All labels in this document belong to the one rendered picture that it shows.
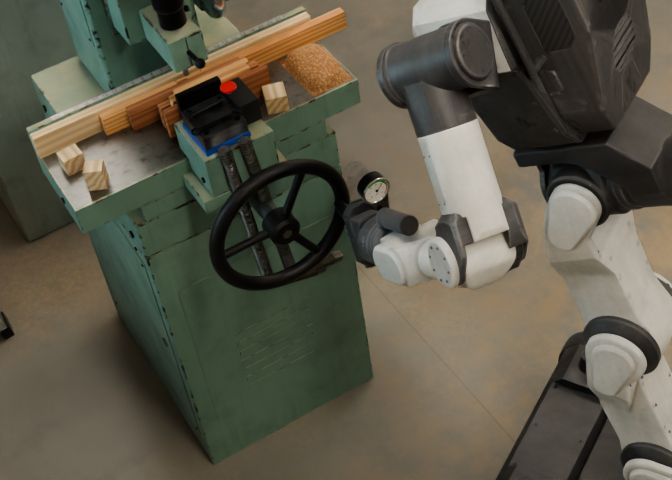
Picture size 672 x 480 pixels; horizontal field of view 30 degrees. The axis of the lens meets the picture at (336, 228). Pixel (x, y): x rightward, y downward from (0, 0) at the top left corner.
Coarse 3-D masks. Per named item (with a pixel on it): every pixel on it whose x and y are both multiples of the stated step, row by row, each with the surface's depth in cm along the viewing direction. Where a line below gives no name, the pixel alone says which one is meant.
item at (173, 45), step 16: (144, 16) 236; (144, 32) 241; (160, 32) 232; (176, 32) 231; (192, 32) 231; (160, 48) 236; (176, 48) 231; (192, 48) 232; (176, 64) 233; (192, 64) 235
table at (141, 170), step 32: (288, 96) 241; (320, 96) 241; (352, 96) 245; (128, 128) 240; (160, 128) 239; (288, 128) 241; (128, 160) 234; (160, 160) 233; (64, 192) 230; (96, 192) 229; (128, 192) 230; (160, 192) 234; (192, 192) 233; (96, 224) 230
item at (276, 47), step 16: (320, 16) 252; (336, 16) 251; (288, 32) 249; (304, 32) 250; (320, 32) 252; (256, 48) 247; (272, 48) 248; (288, 48) 250; (176, 80) 243; (144, 96) 240; (112, 112) 238; (112, 128) 239
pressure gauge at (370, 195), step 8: (368, 176) 254; (376, 176) 254; (360, 184) 254; (368, 184) 253; (376, 184) 254; (384, 184) 255; (360, 192) 255; (368, 192) 254; (376, 192) 256; (384, 192) 257; (368, 200) 256; (376, 200) 257
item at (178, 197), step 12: (324, 120) 245; (300, 132) 243; (312, 132) 245; (324, 132) 247; (276, 144) 242; (288, 144) 243; (300, 144) 245; (180, 192) 236; (156, 204) 235; (168, 204) 236; (180, 204) 238; (144, 216) 235; (156, 216) 237
